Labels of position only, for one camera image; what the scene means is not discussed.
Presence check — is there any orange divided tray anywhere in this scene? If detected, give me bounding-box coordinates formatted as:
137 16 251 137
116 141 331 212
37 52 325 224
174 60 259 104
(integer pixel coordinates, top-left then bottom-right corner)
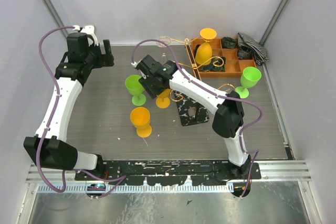
193 38 256 80

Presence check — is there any orange goblet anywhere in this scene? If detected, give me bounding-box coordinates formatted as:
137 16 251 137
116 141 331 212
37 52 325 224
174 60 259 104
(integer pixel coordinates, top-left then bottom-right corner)
155 89 171 109
195 28 217 66
130 107 152 138

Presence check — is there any striped grey cloth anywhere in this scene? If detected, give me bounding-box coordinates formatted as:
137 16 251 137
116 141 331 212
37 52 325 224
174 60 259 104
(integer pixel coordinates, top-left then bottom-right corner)
237 33 269 66

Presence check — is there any dark patterned cloth in tray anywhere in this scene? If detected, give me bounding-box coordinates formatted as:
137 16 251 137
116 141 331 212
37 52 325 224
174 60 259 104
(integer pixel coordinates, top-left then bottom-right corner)
199 56 226 72

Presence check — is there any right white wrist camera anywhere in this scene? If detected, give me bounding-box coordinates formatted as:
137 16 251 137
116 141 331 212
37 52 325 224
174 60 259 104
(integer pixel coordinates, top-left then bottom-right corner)
131 61 142 73

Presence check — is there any dark cloth right compartment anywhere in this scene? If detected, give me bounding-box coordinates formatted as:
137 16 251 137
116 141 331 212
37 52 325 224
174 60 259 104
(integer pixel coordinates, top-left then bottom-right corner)
237 48 253 60

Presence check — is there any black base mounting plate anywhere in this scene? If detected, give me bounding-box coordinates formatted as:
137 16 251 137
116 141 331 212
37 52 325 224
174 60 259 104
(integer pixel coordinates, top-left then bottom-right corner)
75 158 262 186

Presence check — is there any slotted cable duct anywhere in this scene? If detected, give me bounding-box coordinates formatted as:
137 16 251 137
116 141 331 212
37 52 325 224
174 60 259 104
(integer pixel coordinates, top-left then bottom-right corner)
38 184 234 194

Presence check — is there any clear champagne flute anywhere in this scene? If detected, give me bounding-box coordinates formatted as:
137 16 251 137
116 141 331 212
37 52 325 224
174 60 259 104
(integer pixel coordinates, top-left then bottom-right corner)
156 36 171 64

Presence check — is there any green goblet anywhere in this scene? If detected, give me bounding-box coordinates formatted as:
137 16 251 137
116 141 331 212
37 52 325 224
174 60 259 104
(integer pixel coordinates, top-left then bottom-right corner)
235 67 262 99
125 74 146 106

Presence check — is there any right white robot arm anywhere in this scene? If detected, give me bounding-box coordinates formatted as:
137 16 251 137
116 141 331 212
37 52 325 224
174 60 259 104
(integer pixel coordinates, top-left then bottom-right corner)
131 55 251 179

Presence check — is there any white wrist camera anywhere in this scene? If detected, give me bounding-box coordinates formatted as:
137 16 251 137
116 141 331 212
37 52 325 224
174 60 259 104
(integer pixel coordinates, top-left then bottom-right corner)
131 61 142 73
73 25 99 46

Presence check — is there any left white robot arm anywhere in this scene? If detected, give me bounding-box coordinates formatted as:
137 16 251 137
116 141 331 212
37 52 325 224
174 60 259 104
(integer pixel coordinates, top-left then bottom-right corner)
24 25 114 180

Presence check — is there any dark cloth rear compartment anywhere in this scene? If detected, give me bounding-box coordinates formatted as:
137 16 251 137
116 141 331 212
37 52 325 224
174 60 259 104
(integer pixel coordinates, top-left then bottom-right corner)
221 37 237 49

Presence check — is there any gold wine glass rack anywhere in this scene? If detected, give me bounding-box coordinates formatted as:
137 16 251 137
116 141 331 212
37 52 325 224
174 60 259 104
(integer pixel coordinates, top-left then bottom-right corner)
160 35 236 127

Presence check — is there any dark cloth compartment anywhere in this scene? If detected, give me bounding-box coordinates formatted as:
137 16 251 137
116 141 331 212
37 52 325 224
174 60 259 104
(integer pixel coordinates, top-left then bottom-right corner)
237 48 253 60
221 37 237 49

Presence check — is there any orange goblet front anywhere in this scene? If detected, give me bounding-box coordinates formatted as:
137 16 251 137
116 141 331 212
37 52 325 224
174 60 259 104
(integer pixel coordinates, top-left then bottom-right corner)
130 107 152 138

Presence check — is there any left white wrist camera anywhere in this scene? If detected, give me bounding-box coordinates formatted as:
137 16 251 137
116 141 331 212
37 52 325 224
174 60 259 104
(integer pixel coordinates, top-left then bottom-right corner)
73 25 99 46

